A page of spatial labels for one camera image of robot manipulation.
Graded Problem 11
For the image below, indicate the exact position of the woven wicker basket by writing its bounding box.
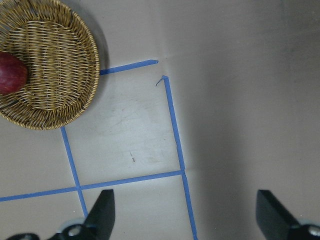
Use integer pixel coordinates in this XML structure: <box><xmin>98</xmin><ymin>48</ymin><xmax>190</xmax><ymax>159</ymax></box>
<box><xmin>0</xmin><ymin>0</ymin><xmax>100</xmax><ymax>130</ymax></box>

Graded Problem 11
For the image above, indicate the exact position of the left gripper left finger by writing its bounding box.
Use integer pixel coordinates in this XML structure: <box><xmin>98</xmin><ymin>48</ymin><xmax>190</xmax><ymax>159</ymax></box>
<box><xmin>7</xmin><ymin>188</ymin><xmax>116</xmax><ymax>240</ymax></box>

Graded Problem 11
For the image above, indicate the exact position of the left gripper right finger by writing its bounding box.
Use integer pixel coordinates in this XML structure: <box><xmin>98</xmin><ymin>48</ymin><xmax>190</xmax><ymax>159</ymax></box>
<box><xmin>255</xmin><ymin>189</ymin><xmax>320</xmax><ymax>240</ymax></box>

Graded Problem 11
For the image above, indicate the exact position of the dark red apple in basket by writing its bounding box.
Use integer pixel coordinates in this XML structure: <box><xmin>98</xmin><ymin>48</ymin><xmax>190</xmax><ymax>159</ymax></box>
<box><xmin>0</xmin><ymin>51</ymin><xmax>28</xmax><ymax>95</ymax></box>

